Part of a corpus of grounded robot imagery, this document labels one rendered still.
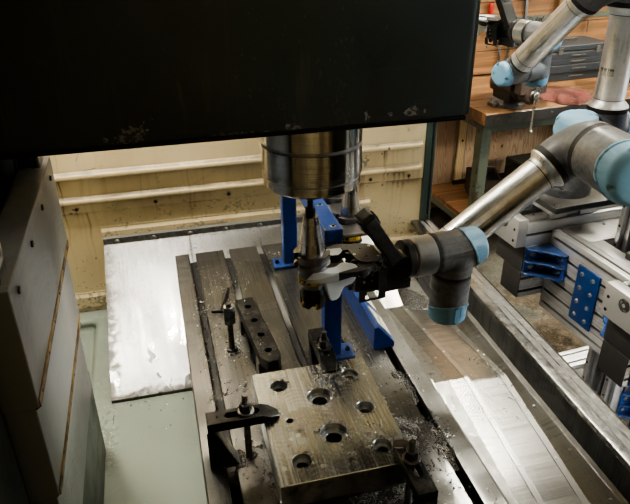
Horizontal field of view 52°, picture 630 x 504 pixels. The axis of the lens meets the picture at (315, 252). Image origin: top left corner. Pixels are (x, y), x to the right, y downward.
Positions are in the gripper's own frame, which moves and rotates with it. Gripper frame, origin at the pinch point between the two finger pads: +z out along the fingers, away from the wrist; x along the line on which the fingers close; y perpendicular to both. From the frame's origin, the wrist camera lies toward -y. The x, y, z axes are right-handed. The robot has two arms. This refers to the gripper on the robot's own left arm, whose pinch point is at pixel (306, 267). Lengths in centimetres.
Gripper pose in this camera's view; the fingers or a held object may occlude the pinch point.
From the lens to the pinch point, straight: 112.1
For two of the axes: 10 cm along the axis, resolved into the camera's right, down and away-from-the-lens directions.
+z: -9.3, 1.7, -3.2
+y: 0.0, 8.8, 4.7
